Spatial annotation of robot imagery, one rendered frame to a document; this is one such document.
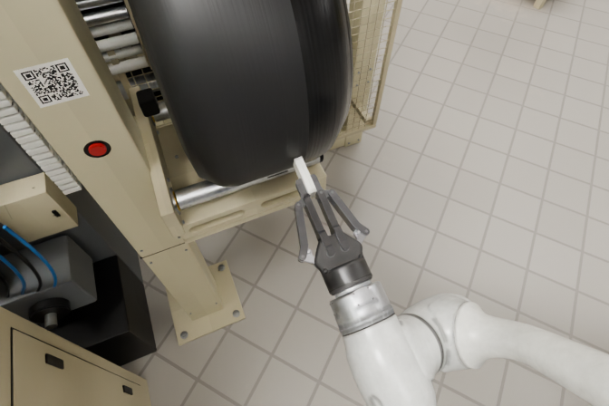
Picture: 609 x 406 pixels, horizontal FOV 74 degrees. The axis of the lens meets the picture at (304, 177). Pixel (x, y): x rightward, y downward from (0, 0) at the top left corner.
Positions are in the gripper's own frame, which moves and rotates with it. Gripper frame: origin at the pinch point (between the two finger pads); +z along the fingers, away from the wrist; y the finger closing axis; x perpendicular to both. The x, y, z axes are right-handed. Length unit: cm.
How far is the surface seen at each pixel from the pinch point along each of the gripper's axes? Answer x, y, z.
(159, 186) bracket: 15.4, 25.5, 13.9
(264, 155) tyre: -6.3, 6.1, 3.7
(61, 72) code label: -11.5, 30.8, 24.9
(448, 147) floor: 118, -105, 28
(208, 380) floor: 103, 40, -28
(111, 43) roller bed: 21, 27, 58
